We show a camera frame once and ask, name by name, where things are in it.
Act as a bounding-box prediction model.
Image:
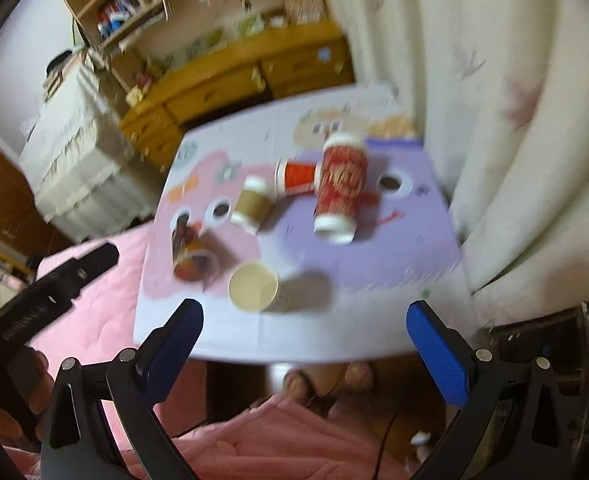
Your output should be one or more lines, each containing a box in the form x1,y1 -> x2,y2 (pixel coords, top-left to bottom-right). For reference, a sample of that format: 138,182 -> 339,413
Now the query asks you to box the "small red paper cup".
275,159 -> 322,197

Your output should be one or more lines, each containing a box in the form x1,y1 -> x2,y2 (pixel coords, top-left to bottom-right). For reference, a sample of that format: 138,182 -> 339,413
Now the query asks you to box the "patterned slipper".
281,368 -> 315,405
343,362 -> 375,394

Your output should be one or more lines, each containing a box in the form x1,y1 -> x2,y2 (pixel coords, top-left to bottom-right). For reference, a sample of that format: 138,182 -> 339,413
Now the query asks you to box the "brown sleeve paper cup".
230,176 -> 276,234

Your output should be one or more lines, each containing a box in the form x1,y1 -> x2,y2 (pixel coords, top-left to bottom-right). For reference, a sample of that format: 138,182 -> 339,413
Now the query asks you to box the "pink quilted blanket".
31,223 -> 206,438

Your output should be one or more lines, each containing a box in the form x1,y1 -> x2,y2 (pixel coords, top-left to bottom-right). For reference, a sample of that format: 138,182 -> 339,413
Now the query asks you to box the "checkered paper cup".
227,261 -> 290,313

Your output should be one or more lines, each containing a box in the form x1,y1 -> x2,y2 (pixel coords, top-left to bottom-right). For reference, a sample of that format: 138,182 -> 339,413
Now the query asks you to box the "right patterned slipper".
343,362 -> 375,394

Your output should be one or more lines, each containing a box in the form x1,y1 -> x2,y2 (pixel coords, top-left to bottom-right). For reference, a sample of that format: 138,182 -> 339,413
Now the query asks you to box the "white floral curtain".
326,0 -> 589,327

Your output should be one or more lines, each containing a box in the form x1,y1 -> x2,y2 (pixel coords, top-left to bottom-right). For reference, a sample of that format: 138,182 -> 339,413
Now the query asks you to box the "cartoon printed tablecloth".
134,84 -> 477,364

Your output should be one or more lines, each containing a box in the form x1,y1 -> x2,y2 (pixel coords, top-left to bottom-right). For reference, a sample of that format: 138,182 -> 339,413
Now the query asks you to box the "left patterned slipper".
281,368 -> 315,405

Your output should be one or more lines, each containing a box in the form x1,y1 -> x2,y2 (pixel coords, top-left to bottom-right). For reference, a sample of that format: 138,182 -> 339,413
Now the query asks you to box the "tall red patterned cup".
313,131 -> 368,245

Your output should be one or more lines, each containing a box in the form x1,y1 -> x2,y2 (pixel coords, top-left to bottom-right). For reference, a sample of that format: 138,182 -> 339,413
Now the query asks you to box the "person left hand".
0,347 -> 54,448

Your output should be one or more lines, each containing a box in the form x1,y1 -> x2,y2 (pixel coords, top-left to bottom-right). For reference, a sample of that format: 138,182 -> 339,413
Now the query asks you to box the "white lace covered furniture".
19,51 -> 163,243

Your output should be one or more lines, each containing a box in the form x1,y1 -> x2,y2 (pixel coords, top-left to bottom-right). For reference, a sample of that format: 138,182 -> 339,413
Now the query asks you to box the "black cable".
371,414 -> 401,480

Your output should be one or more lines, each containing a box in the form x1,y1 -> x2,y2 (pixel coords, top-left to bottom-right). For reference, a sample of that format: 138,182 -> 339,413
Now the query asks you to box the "wooden desk with drawers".
120,21 -> 354,174

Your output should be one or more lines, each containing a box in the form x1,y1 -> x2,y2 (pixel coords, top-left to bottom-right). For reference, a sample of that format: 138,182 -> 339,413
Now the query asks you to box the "dark clear plastic cup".
172,212 -> 220,286

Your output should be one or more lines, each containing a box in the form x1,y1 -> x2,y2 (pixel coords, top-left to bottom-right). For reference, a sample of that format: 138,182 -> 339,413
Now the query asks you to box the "wooden desk shelf hutch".
63,0 -> 328,90

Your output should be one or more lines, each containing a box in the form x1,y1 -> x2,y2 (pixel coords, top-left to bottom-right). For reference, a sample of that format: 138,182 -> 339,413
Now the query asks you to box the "pink fleece clothing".
4,393 -> 411,480

